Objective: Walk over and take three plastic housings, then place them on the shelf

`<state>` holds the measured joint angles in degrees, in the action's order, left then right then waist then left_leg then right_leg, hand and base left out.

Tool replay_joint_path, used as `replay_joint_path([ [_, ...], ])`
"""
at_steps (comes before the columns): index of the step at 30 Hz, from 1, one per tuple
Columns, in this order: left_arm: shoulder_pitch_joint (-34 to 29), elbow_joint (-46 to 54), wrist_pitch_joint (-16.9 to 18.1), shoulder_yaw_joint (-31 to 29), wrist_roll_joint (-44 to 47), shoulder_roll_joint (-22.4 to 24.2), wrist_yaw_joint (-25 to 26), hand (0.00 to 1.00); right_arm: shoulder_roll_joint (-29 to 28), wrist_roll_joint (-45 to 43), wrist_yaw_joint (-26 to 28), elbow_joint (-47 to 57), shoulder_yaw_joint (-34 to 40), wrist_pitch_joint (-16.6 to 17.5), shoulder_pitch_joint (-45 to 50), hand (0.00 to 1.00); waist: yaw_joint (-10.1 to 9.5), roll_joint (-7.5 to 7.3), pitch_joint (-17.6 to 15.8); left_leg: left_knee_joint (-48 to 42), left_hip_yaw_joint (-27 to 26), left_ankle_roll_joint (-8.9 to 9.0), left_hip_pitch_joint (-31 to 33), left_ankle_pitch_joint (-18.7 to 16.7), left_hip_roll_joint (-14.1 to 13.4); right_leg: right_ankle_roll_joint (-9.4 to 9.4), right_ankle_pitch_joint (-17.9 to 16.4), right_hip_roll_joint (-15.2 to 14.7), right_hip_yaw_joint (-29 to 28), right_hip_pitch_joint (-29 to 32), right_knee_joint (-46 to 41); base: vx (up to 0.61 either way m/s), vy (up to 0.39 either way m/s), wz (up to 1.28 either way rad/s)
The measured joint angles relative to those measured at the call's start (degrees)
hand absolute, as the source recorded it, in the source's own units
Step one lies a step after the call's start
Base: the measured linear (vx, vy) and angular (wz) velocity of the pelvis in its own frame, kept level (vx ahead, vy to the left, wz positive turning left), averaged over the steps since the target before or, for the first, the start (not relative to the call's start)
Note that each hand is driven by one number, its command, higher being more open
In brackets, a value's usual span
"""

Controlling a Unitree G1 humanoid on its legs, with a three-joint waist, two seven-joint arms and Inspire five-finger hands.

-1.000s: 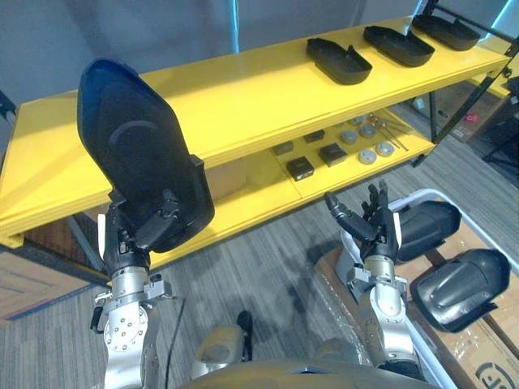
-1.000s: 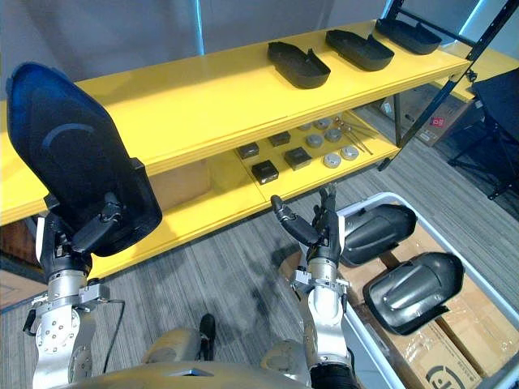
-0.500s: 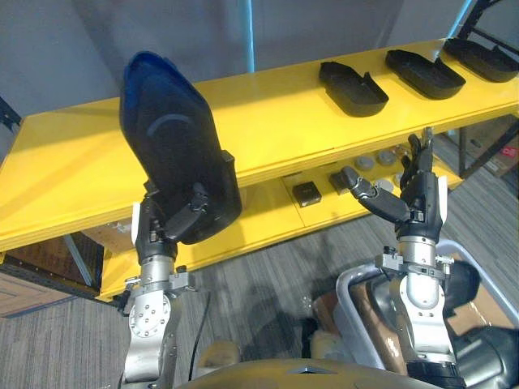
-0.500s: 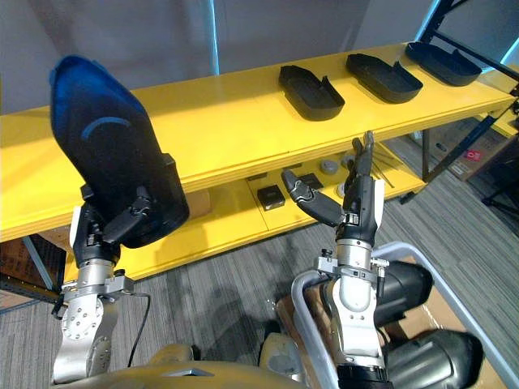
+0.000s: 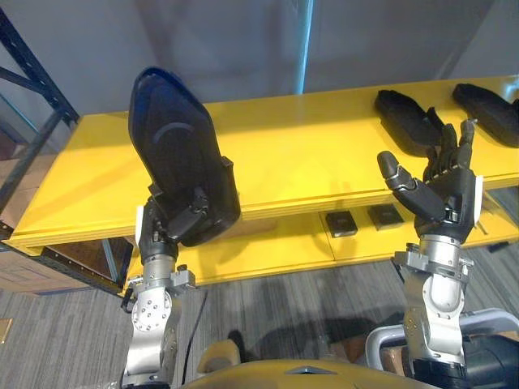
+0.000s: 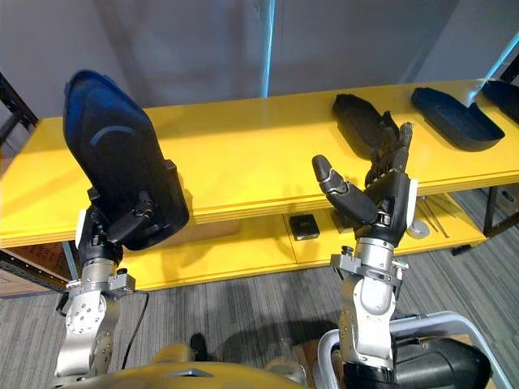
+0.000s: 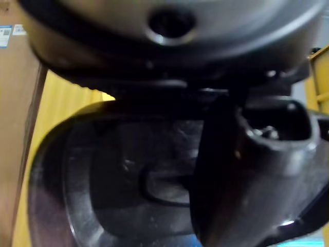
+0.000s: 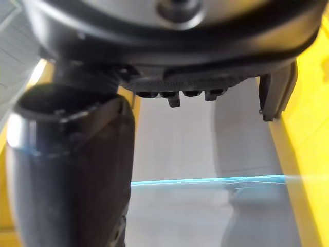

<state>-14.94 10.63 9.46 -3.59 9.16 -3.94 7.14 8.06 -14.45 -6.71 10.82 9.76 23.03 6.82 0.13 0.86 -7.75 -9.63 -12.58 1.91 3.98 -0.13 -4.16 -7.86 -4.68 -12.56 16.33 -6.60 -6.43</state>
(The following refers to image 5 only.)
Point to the brown cardboard box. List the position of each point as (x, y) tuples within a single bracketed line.
[(20, 190), (32, 271)]

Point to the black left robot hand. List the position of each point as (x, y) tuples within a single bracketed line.
[(156, 233)]

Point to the yellow rounded robot cover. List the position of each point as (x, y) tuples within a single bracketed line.
[(219, 356)]

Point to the black plastic housing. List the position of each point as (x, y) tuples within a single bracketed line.
[(401, 121), (486, 113), (178, 142)]

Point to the dark blue rack upright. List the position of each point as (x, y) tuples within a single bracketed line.
[(36, 93)]

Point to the dark perforated rack beam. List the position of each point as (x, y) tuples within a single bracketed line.
[(81, 263)]

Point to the small black square block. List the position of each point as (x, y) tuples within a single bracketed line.
[(385, 216), (341, 223)]

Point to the yellow robot torso cover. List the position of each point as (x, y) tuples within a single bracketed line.
[(284, 379)]

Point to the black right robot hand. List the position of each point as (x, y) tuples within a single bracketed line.
[(446, 194)]

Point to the light blue vertical strip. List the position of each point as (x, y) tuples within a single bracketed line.
[(305, 44)]

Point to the yellow shelf board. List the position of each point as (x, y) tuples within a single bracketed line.
[(263, 247), (284, 158)]

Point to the yellow lower shelf board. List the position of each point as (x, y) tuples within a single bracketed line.
[(263, 247)]

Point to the black rounded machine part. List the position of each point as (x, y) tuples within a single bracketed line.
[(494, 360)]

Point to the grey metal tube frame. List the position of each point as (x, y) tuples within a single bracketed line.
[(492, 318)]

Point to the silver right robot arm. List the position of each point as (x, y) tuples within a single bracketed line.
[(442, 291)]

